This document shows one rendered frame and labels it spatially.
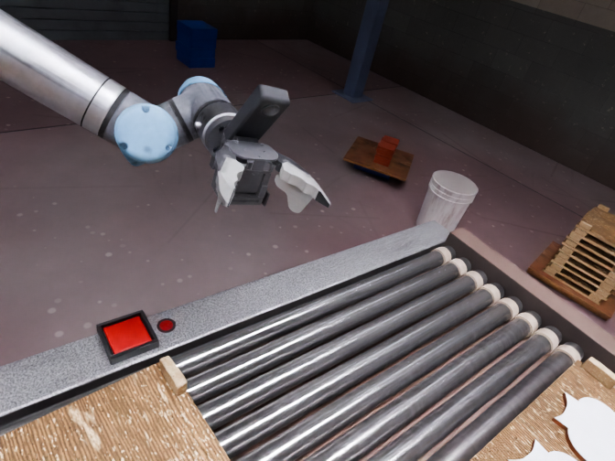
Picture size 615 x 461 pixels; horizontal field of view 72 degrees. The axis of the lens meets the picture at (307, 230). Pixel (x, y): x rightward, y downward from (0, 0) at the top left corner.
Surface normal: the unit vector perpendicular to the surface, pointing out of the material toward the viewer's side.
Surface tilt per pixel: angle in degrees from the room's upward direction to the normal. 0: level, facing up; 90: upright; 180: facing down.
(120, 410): 0
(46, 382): 0
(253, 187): 93
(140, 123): 65
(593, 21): 90
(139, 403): 0
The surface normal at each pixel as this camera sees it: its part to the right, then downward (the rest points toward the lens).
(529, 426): 0.20, -0.79
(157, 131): 0.29, 0.22
